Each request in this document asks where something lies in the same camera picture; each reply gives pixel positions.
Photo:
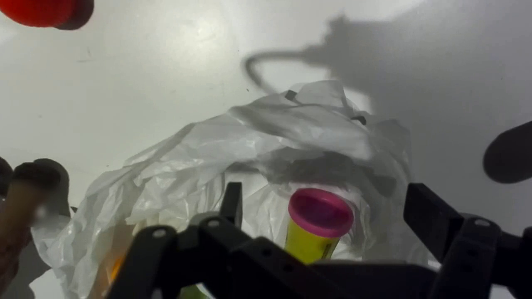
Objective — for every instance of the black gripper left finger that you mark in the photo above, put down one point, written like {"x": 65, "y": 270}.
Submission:
{"x": 213, "y": 251}

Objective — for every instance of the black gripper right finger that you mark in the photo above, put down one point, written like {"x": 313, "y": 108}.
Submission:
{"x": 474, "y": 253}

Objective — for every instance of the pink lid yellow dough tub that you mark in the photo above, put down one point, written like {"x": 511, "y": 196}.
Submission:
{"x": 318, "y": 220}

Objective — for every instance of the white plastic bag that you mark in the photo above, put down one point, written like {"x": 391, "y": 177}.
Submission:
{"x": 308, "y": 137}

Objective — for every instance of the brown plush moose toy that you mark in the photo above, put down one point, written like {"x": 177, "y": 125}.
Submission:
{"x": 40, "y": 185}

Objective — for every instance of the red lid spice jar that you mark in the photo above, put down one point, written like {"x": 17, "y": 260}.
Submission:
{"x": 49, "y": 14}

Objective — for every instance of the yellow play dough tub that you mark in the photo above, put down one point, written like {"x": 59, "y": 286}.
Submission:
{"x": 113, "y": 268}

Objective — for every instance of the purple lid play dough tub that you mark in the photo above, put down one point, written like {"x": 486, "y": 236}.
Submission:
{"x": 509, "y": 157}

